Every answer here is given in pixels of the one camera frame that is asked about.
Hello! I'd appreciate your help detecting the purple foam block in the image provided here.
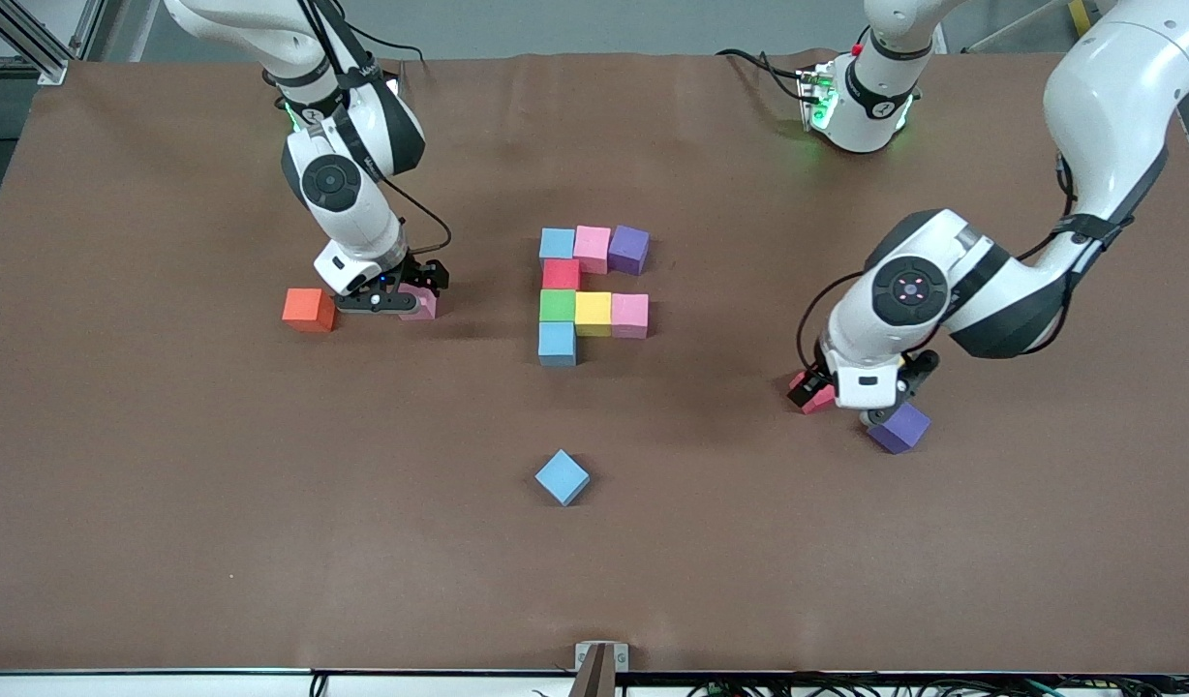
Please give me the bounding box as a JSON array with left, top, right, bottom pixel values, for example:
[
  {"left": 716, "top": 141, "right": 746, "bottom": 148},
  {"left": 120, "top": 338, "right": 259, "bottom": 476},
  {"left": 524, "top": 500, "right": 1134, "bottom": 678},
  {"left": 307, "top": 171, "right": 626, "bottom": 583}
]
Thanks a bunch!
[
  {"left": 608, "top": 226, "right": 651, "bottom": 277},
  {"left": 868, "top": 402, "right": 932, "bottom": 455}
]

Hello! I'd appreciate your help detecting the yellow foam block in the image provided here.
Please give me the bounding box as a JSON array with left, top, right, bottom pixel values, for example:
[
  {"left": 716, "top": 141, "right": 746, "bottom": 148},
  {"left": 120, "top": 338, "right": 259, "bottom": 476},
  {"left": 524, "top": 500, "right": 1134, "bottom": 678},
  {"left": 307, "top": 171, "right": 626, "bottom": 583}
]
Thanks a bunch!
[{"left": 575, "top": 291, "right": 614, "bottom": 338}]

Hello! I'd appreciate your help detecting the orange foam block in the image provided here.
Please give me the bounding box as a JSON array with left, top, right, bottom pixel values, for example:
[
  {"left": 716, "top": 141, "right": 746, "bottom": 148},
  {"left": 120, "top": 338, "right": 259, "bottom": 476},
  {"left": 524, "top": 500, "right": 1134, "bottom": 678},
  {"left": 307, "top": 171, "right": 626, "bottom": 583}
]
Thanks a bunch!
[{"left": 282, "top": 288, "right": 338, "bottom": 334}]

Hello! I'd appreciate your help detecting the brown table cover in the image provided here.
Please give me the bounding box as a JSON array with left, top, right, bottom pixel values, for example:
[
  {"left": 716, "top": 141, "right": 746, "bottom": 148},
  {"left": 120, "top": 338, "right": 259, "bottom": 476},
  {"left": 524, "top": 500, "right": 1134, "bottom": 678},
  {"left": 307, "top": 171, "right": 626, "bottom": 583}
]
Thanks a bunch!
[{"left": 0, "top": 48, "right": 1189, "bottom": 674}]

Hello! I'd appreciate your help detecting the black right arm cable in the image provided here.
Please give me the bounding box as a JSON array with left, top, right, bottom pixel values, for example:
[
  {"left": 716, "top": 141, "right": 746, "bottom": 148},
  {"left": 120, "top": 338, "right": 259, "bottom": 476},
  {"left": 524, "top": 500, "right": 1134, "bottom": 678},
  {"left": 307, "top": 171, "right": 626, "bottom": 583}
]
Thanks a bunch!
[{"left": 299, "top": 0, "right": 454, "bottom": 262}]

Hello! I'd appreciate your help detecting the black left arm base cable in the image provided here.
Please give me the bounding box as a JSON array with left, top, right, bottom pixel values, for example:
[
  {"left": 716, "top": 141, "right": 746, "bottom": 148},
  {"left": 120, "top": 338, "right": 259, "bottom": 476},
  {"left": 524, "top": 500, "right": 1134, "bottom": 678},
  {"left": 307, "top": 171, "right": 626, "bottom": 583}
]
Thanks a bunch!
[{"left": 716, "top": 48, "right": 818, "bottom": 103}]

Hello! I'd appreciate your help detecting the metal table edge bracket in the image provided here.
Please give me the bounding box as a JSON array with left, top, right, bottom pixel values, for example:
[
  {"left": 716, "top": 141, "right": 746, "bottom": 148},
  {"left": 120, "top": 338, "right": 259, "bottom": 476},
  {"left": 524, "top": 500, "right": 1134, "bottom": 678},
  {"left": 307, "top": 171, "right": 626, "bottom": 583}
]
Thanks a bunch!
[{"left": 574, "top": 641, "right": 630, "bottom": 697}]

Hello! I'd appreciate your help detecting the aluminium frame post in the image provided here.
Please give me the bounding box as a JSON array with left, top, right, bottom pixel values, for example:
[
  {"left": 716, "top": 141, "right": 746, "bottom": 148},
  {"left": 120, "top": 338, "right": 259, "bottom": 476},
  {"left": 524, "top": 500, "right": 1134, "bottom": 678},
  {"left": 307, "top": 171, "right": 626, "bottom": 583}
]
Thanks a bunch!
[{"left": 0, "top": 0, "right": 121, "bottom": 86}]

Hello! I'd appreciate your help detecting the white table edge rail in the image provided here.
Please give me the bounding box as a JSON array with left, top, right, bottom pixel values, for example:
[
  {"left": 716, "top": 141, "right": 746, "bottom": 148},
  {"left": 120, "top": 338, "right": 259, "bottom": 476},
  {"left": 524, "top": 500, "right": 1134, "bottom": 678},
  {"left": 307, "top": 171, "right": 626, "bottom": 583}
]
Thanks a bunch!
[{"left": 0, "top": 670, "right": 576, "bottom": 697}]

